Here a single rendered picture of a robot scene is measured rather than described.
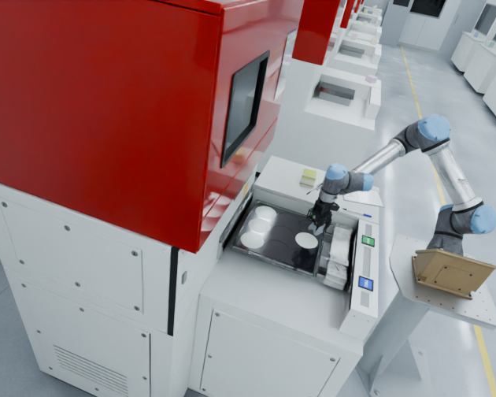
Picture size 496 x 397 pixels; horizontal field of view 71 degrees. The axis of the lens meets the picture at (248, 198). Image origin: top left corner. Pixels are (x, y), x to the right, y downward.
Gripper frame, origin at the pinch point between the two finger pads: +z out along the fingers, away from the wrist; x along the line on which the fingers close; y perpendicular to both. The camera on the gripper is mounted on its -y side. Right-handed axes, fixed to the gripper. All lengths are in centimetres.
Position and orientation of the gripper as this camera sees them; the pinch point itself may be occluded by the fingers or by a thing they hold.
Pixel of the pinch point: (316, 232)
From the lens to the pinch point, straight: 161.5
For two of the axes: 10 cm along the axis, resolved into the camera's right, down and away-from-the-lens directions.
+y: -7.4, 2.9, -6.0
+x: 6.5, 5.3, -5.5
